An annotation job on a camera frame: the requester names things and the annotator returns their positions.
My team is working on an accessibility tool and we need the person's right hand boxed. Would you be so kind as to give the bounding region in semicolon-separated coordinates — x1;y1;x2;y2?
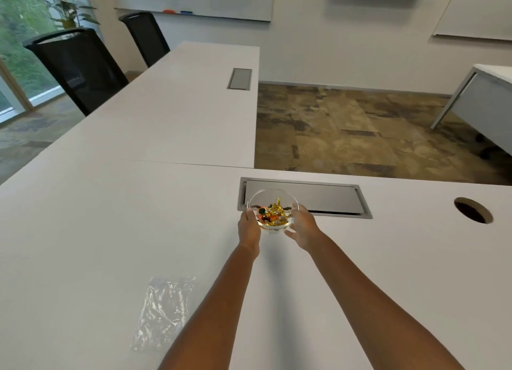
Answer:
283;204;322;251

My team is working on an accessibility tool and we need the person's left hand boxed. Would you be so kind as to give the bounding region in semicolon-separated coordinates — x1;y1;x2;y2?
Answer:
238;208;261;249

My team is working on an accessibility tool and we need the clear glass bowl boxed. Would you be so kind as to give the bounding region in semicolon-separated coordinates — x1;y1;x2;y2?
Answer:
247;188;301;236

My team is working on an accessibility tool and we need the person's left forearm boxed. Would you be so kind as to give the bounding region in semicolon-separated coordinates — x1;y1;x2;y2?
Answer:
157;244;260;370

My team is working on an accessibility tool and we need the person's right forearm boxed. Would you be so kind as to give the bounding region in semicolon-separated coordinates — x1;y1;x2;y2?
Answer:
307;232;465;370

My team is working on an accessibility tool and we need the pile of wrapped candies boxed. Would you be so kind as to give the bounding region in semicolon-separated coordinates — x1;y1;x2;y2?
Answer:
257;198;289;226

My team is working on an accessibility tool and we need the clear plastic bag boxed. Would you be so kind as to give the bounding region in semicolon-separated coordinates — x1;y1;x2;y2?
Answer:
130;276;196;353

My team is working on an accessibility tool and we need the black chair base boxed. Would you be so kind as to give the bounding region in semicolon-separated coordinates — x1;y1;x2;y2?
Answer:
474;133;505;161

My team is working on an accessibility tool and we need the small black mesh chair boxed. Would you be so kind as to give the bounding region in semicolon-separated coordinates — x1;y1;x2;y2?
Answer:
118;11;171;68

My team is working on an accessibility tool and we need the white side desk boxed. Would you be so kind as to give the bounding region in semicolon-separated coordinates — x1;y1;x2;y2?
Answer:
430;63;512;157

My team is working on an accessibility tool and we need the large black mesh chair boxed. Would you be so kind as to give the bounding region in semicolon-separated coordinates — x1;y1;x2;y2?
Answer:
23;27;129;117

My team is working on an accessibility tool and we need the tilted white whiteboard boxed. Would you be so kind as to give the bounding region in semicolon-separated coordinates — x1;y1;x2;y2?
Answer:
432;0;512;42

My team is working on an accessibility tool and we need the green potted plant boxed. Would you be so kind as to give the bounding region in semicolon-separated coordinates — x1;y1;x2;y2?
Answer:
25;0;101;30

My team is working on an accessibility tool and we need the window with green view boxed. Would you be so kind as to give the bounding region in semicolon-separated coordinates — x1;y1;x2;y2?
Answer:
0;0;69;123

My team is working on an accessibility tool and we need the large grey cable hatch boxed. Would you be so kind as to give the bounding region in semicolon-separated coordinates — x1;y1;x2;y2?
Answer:
238;177;373;219

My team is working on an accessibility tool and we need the small grey cable hatch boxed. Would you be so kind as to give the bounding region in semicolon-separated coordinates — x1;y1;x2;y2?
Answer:
227;68;253;91

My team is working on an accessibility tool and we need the round cable grommet hole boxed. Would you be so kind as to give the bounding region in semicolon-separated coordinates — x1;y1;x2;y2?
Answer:
454;197;494;225

